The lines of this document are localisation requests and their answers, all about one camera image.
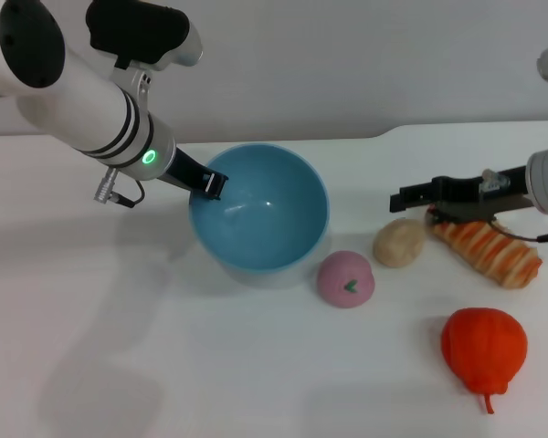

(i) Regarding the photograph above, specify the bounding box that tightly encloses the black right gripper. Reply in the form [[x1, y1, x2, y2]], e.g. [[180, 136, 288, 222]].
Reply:
[[388, 166, 534, 226]]

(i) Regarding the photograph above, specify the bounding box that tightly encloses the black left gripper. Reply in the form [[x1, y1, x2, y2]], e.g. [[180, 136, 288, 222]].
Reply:
[[163, 145, 231, 203]]

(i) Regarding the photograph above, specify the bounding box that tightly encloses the beige egg yolk pastry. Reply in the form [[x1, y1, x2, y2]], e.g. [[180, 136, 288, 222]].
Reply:
[[373, 217, 427, 269]]

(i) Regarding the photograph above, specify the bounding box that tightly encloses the blue plastic bowl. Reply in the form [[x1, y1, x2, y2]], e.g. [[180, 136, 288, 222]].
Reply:
[[188, 142, 333, 291]]

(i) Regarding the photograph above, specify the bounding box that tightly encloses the pink round pastry green leaf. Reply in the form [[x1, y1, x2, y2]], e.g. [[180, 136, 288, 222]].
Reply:
[[317, 250, 376, 310]]

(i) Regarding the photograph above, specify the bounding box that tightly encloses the orange striped bread roll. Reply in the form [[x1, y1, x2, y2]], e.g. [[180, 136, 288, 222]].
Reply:
[[427, 214, 543, 290]]

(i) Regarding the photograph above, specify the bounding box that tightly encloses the red orange persimmon toy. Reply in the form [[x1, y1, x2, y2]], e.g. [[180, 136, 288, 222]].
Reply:
[[440, 307, 529, 415]]

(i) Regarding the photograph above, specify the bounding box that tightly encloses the left arm cable with plug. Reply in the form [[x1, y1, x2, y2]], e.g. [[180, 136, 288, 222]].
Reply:
[[93, 167, 145, 209]]

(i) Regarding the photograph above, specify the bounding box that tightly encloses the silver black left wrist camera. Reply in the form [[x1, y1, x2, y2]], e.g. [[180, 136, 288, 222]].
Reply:
[[85, 0, 206, 70]]

